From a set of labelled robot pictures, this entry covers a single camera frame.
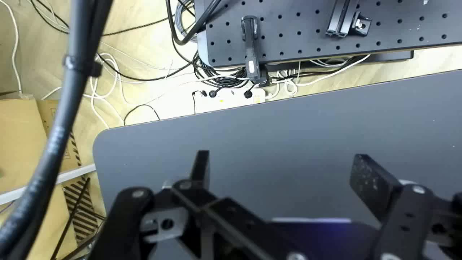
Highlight white cable raceway strip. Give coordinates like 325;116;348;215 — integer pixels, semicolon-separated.
0;163;98;206

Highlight looped thin black cable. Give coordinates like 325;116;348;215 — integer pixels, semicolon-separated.
121;102;163;126

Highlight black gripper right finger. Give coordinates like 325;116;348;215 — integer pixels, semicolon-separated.
350;152;462;260

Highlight black cable bundle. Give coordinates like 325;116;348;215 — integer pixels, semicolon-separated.
165;0;228;47

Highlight long thin black cable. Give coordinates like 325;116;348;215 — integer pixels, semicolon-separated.
95;47;199;83

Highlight white cables under breadboard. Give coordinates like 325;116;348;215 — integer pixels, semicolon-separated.
269;51;373;98

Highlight tangled white cable bundle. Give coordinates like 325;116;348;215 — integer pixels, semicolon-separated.
42;51;127;129

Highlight thick black cable conduit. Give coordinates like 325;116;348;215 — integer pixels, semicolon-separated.
0;0;116;260

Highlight plain cardboard box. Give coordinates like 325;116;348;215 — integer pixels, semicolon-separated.
0;95;106;260

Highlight black angled mounting bracket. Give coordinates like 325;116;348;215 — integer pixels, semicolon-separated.
325;0;373;38

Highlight white power strip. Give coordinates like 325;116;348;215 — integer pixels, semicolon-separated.
192;85;269;115

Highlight black perforated breadboard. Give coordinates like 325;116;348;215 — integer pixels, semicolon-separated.
195;0;462;69

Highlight thin white cable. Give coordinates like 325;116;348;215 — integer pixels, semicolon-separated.
0;0;26;98

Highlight black clamp bracket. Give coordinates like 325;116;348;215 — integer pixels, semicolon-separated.
240;14;272;87

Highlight black yellow hazard tape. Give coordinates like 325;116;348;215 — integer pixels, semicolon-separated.
61;131;106;246

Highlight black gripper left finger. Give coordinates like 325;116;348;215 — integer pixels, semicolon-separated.
88;148;309;260

